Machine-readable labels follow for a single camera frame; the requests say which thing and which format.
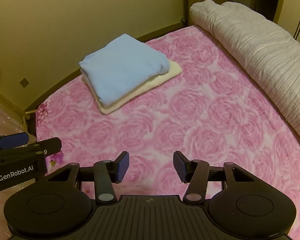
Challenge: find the white ribbed quilt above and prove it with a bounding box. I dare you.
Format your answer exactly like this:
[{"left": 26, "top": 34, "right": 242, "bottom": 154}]
[{"left": 189, "top": 0, "right": 300, "bottom": 150}]

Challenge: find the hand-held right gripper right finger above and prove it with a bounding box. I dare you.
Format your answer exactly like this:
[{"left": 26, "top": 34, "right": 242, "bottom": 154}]
[{"left": 173, "top": 151, "right": 263, "bottom": 205}]

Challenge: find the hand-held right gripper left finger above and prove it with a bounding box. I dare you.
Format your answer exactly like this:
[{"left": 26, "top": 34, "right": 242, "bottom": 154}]
[{"left": 41, "top": 151, "right": 130, "bottom": 205}]

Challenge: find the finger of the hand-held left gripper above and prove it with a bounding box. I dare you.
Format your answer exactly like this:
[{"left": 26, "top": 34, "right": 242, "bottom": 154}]
[
  {"left": 0, "top": 132, "right": 30, "bottom": 150},
  {"left": 0, "top": 137, "right": 62, "bottom": 159}
]

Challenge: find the cream folded cloth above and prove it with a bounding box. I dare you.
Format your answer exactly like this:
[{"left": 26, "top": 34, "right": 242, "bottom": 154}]
[{"left": 81, "top": 60, "right": 183, "bottom": 115}]

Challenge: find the dark door frame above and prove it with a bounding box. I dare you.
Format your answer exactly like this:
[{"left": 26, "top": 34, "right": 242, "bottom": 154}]
[{"left": 181, "top": 0, "right": 190, "bottom": 27}]

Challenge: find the light blue sweater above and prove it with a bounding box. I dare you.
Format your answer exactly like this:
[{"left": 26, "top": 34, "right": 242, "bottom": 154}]
[{"left": 79, "top": 33, "right": 170, "bottom": 107}]

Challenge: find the pink floral blanket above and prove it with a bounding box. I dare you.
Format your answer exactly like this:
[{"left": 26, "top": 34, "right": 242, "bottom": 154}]
[{"left": 35, "top": 25, "right": 300, "bottom": 240}]

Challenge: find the pink curtain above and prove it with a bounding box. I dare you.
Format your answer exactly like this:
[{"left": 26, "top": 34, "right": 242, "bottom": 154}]
[{"left": 0, "top": 97, "right": 37, "bottom": 140}]

